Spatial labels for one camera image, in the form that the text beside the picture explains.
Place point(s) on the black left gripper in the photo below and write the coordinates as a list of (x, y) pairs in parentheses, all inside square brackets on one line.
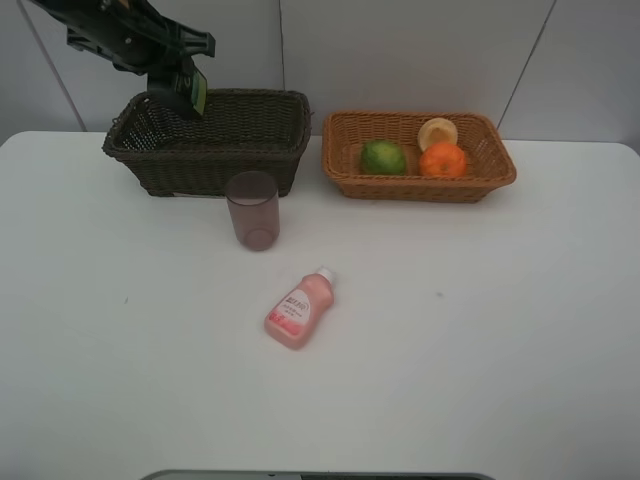
[(134, 37)]

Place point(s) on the dark green pump bottle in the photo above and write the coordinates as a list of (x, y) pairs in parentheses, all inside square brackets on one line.
[(190, 102)]

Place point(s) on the green lime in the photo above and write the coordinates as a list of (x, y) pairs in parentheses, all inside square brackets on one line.
[(382, 157)]

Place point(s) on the brown bread bun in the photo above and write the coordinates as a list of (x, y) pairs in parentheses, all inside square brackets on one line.
[(437, 130)]

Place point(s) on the pink bottle white cap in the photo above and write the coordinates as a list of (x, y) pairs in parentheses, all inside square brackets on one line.
[(294, 319)]

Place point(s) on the orange mandarin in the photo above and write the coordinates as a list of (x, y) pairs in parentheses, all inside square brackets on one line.
[(443, 160)]

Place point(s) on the dark brown wicker basket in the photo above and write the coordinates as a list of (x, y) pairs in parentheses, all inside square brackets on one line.
[(241, 130)]

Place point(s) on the translucent purple plastic cup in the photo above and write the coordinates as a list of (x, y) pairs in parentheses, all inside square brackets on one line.
[(252, 199)]

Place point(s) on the orange wicker basket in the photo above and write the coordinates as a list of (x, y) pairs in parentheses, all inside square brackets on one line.
[(345, 132)]

